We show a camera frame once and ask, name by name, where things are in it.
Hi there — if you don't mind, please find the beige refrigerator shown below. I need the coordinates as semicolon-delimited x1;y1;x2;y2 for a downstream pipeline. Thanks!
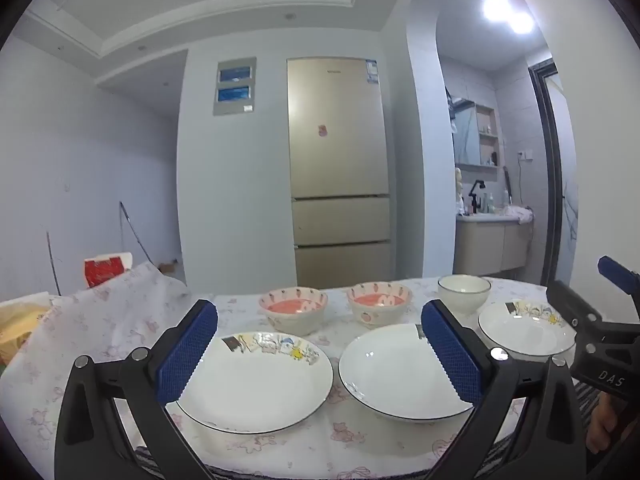
286;56;392;291

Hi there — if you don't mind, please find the pink print white tablecloth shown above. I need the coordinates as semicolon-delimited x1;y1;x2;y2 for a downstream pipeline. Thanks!
0;262;581;480

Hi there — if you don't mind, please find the grey wall electrical panel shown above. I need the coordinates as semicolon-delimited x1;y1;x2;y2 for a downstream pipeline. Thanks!
213;56;257;117

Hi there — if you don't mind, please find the thin metal rod stand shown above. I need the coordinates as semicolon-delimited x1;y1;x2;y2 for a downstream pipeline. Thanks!
119;201;151;263

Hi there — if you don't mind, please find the red and white bag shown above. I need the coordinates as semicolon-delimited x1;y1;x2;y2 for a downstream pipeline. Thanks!
83;252;133;288

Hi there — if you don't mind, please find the plain white plate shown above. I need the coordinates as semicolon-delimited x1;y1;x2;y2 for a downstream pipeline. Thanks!
339;323;488;421

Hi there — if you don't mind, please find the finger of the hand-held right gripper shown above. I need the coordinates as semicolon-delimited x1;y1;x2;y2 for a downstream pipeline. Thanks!
598;256;640;311
546;280;603;333

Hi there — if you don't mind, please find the grey striped cloth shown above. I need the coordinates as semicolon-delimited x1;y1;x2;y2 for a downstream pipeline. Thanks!
131;379;603;480

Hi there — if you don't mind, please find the thin metal rod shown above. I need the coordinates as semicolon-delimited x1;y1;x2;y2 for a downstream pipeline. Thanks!
46;231;62;296

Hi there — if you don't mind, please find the cartoon print white plate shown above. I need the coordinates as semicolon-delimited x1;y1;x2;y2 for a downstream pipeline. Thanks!
478;299;577;358
175;331;334;435

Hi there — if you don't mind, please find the dark framed glass door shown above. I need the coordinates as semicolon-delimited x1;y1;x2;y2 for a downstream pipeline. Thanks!
529;59;583;286

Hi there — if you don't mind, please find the pink cloth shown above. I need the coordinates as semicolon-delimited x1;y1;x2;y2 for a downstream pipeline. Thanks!
501;205;534;224

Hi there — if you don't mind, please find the bright ceiling light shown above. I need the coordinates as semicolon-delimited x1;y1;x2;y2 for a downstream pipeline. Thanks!
482;0;535;33

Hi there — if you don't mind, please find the white bowl with dark rim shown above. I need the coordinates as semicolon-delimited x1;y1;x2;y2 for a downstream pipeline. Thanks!
437;274;492;317

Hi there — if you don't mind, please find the bathroom mirror cabinet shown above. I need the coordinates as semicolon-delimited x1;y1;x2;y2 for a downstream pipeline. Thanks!
450;100;502;171

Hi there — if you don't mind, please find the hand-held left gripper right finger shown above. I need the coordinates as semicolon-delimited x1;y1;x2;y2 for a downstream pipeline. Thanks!
421;299;588;480

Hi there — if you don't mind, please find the pink patterned ceramic bowl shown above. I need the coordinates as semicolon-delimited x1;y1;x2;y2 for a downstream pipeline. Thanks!
258;287;329;337
346;282;413;330

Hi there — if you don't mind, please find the person's right hand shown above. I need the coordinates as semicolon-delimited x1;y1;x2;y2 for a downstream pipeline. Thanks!
586;390;640;456

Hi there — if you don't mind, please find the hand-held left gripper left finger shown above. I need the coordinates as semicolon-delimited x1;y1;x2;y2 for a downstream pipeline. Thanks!
54;299;219;480

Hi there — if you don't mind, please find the black faucet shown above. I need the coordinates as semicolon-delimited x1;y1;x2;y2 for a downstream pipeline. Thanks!
467;180;487;213

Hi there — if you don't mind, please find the beige bathroom vanity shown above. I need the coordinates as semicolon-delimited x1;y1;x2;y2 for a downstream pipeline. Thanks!
455;212;533;276

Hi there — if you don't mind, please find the yellow plastic bag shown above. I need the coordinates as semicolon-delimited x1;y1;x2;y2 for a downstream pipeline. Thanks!
0;292;53;366

